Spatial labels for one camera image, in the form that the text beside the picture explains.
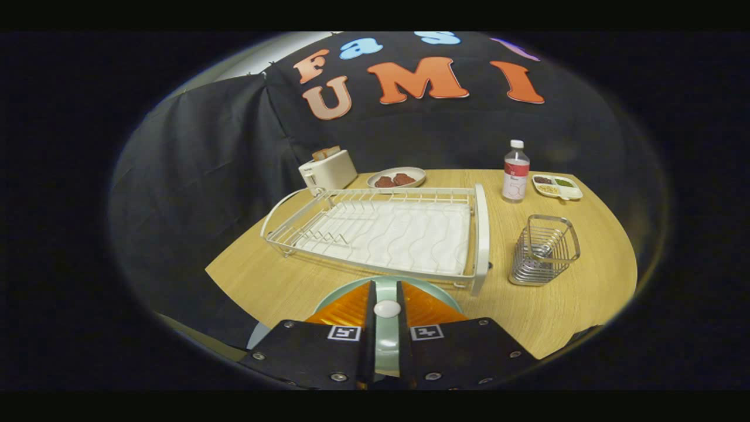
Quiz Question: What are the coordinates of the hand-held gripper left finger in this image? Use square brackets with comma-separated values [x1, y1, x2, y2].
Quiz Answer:
[237, 280, 379, 390]

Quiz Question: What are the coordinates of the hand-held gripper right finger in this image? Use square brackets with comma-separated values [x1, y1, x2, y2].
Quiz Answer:
[396, 280, 543, 390]

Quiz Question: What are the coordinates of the mint green plate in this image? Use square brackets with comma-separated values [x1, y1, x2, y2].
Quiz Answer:
[246, 275, 463, 379]

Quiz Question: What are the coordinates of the white plate with meat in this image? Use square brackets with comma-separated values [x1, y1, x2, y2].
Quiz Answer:
[366, 166, 427, 189]

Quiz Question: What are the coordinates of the white toaster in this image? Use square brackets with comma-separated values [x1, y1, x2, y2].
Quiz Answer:
[298, 145, 359, 196]

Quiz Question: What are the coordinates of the clear bottle with red label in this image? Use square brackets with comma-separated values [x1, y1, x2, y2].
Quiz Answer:
[501, 139, 531, 204]

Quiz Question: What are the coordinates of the white divided condiment tray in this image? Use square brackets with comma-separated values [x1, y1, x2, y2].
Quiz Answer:
[531, 173, 584, 202]

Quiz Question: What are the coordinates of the silver wire basket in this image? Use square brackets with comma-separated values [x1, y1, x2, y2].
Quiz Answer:
[507, 214, 582, 287]

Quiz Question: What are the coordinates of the white wire dish rack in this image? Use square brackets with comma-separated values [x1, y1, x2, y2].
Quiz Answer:
[260, 183, 492, 297]

